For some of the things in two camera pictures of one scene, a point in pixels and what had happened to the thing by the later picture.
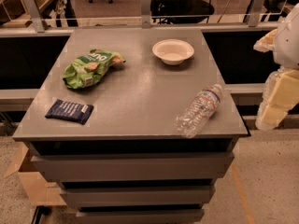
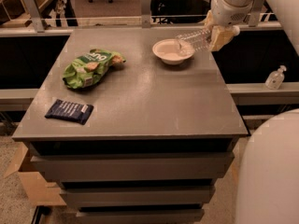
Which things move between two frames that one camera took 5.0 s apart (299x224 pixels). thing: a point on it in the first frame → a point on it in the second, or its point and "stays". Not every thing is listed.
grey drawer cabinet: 137,124 stays
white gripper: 288,44 → 229,10
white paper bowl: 173,51 stays
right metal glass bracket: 257,6 stays
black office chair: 177,5 stays
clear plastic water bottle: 194,117 → 194,41
